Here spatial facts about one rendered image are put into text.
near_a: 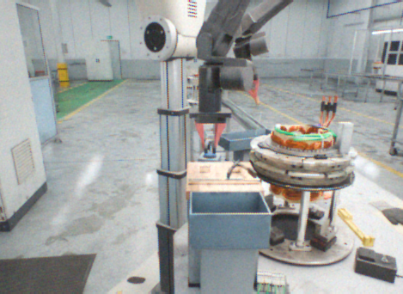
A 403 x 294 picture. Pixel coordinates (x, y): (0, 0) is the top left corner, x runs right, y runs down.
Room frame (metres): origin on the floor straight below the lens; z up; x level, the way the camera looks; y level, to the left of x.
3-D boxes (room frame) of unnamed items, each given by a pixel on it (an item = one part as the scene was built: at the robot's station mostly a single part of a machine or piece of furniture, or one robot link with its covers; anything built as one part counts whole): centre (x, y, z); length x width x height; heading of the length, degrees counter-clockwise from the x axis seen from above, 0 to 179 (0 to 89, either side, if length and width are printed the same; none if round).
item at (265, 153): (0.91, -0.33, 1.09); 0.32 x 0.32 x 0.01
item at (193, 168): (0.74, -0.06, 1.05); 0.20 x 0.19 x 0.02; 1
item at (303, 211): (0.79, -0.31, 0.91); 0.02 x 0.02 x 0.21
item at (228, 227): (0.59, -0.06, 0.92); 0.17 x 0.11 x 0.28; 91
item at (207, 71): (0.72, -0.03, 1.32); 0.07 x 0.06 x 0.07; 59
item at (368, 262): (0.71, -0.50, 0.81); 0.10 x 0.06 x 0.06; 63
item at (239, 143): (1.17, -0.21, 0.92); 0.25 x 0.11 x 0.28; 115
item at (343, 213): (0.93, -0.55, 0.80); 0.22 x 0.04 x 0.03; 179
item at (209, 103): (0.72, -0.03, 1.26); 0.10 x 0.07 x 0.07; 92
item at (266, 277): (0.64, -0.19, 0.80); 0.10 x 0.05 x 0.04; 80
